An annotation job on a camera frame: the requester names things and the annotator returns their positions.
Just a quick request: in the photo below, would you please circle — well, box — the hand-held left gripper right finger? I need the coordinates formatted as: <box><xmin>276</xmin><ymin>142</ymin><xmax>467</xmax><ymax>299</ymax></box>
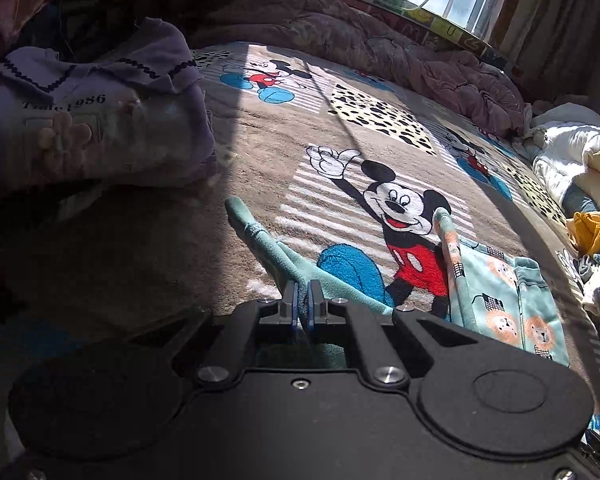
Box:
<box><xmin>308</xmin><ymin>280</ymin><xmax>482</xmax><ymax>389</ymax></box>

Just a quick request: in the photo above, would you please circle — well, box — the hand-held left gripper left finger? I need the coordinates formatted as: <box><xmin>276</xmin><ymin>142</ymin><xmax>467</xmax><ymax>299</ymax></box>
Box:
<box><xmin>129</xmin><ymin>280</ymin><xmax>299</xmax><ymax>387</ymax></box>

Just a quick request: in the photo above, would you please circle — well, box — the teal lion-print pajama garment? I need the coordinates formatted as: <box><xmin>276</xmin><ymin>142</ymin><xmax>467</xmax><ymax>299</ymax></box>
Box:
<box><xmin>224</xmin><ymin>197</ymin><xmax>571</xmax><ymax>369</ymax></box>

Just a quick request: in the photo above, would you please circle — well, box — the cartoon mouse printed blanket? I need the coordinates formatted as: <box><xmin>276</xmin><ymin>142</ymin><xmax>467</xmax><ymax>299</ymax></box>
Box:
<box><xmin>0</xmin><ymin>42</ymin><xmax>600</xmax><ymax>436</ymax></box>

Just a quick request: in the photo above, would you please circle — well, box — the lavender collared sweater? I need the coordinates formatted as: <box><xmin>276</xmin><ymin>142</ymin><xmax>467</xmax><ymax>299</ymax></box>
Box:
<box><xmin>0</xmin><ymin>17</ymin><xmax>219</xmax><ymax>197</ymax></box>

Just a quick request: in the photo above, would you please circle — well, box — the pink quilt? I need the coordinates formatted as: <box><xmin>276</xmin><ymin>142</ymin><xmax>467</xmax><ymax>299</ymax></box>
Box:
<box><xmin>189</xmin><ymin>0</ymin><xmax>532</xmax><ymax>139</ymax></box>

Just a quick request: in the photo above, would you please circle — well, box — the blue-grey garment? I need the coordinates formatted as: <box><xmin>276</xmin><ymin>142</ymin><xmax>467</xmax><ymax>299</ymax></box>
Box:
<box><xmin>562</xmin><ymin>185</ymin><xmax>600</xmax><ymax>219</ymax></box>

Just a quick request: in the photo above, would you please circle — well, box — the yellow garment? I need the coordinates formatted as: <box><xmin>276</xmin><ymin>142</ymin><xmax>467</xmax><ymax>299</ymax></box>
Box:
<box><xmin>565</xmin><ymin>210</ymin><xmax>600</xmax><ymax>259</ymax></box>

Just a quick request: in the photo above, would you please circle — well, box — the colourful alphabet foam mat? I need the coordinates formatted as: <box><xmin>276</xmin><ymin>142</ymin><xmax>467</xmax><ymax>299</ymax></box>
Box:
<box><xmin>280</xmin><ymin>0</ymin><xmax>512</xmax><ymax>69</ymax></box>

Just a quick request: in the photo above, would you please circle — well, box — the grey-brown curtain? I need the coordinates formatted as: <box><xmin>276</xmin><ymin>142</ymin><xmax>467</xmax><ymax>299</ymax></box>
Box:
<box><xmin>494</xmin><ymin>0</ymin><xmax>600</xmax><ymax>106</ymax></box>

